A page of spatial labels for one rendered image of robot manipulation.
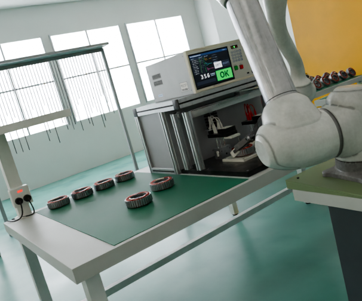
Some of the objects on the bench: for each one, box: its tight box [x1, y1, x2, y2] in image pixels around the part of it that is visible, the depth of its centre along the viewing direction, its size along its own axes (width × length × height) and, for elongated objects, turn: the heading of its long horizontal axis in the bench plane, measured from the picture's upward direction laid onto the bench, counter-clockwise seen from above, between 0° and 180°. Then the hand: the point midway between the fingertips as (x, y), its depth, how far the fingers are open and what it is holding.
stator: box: [231, 143, 255, 157], centre depth 190 cm, size 11×11×4 cm
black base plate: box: [182, 147, 269, 177], centre depth 198 cm, size 47×64×2 cm
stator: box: [149, 176, 174, 192], centre depth 182 cm, size 11×11×4 cm
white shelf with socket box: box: [0, 108, 72, 222], centre depth 193 cm, size 35×37×46 cm
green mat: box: [35, 172, 249, 246], centre depth 181 cm, size 94×61×1 cm, turn 93°
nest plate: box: [222, 150, 258, 162], centre depth 190 cm, size 15×15×1 cm
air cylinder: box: [213, 145, 231, 159], centre depth 202 cm, size 5×8×6 cm
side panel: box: [134, 112, 183, 174], centre depth 210 cm, size 28×3×32 cm, turn 93°
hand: (242, 149), depth 190 cm, fingers closed on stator, 11 cm apart
